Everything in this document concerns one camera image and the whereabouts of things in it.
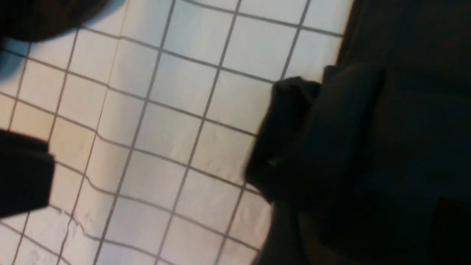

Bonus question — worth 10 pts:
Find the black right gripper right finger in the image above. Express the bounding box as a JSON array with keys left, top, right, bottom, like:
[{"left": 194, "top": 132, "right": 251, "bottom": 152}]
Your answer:
[{"left": 429, "top": 198, "right": 471, "bottom": 265}]

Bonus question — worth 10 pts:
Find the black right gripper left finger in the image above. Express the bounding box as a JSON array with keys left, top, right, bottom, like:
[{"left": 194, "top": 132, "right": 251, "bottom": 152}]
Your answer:
[{"left": 0, "top": 130, "right": 56, "bottom": 218}]

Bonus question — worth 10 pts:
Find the gray long sleeve shirt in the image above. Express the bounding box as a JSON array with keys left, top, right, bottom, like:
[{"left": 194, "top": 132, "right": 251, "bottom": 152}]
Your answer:
[{"left": 245, "top": 0, "right": 471, "bottom": 265}]

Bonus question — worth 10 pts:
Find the white grid paper mat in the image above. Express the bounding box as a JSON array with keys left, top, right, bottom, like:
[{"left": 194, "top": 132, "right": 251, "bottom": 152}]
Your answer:
[{"left": 1, "top": 0, "right": 353, "bottom": 265}]

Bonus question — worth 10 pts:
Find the black crumpled garment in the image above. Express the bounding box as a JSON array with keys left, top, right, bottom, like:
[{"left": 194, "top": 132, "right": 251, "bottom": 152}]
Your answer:
[{"left": 0, "top": 0, "right": 108, "bottom": 42}]

